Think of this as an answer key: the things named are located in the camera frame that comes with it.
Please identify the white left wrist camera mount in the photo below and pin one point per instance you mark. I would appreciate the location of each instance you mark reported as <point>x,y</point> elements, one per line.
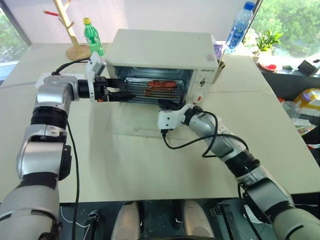
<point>93,65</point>

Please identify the white plate with red item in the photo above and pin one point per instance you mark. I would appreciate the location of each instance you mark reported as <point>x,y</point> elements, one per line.
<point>268,66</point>

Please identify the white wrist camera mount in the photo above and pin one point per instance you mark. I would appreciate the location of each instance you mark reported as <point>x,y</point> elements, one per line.
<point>168,119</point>
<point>93,65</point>

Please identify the red peg tip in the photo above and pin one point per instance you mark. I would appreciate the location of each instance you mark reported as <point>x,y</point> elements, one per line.
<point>50,12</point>

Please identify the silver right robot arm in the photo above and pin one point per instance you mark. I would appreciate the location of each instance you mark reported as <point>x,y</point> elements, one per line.
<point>252,172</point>

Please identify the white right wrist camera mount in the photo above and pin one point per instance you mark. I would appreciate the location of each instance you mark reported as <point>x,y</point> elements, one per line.
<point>168,119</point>

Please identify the black bracket under table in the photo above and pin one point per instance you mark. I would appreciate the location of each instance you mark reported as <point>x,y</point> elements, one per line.
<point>93,223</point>
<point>222,217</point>

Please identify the silver ribbed baking tray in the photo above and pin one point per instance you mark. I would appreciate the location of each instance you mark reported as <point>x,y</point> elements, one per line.
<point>140,87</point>

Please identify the clear crumpled plastic bags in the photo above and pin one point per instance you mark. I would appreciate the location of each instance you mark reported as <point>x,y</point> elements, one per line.
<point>296,117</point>

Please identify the dark window frame post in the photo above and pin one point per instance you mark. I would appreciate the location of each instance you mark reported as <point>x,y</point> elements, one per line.
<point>255,12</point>
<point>17,22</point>

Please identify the beige rounded shell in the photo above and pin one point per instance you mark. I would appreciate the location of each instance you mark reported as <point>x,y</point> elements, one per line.
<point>126,220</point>
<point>197,220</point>

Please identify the white flowers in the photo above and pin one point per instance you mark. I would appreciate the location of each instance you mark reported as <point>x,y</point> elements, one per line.
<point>250,37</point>

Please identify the green soda bottle yellow cap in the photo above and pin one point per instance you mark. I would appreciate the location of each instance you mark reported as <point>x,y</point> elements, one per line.
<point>93,37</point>

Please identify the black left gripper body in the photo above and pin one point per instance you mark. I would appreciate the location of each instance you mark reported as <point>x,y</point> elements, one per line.
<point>102,87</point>

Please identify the clear water bottle blue cap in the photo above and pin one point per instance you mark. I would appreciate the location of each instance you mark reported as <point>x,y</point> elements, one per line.
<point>238,30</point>

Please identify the purple snack packet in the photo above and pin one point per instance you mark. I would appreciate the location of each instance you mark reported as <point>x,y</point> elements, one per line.
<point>219,51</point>

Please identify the yellow purple plastic bag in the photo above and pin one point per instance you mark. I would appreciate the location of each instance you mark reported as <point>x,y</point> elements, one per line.
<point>310,98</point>

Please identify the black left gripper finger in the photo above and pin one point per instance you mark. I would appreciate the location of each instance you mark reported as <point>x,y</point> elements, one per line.
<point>122,96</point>
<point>118,84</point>

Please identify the dark side counter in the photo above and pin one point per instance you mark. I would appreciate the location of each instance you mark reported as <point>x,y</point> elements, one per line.
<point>282,82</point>

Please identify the wooden mug tree stand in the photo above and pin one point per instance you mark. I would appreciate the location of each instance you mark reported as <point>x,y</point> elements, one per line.
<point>72,37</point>

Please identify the white toaster oven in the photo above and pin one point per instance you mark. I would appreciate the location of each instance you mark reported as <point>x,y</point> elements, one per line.
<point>160,48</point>

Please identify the small black box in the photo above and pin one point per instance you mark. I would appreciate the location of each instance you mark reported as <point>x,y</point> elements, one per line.
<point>306,67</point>

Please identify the glass toaster oven door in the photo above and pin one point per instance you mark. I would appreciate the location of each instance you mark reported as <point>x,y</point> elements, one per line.
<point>136,120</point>

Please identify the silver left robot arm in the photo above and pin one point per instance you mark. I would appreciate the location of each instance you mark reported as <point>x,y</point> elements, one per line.
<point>47,160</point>

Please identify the red sausage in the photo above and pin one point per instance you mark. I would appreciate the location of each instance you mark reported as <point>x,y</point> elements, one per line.
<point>161,84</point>

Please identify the green potted plant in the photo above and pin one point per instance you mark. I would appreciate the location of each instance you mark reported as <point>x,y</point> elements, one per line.
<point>267,42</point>

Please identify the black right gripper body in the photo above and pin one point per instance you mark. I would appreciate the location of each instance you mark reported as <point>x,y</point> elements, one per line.
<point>172,106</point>

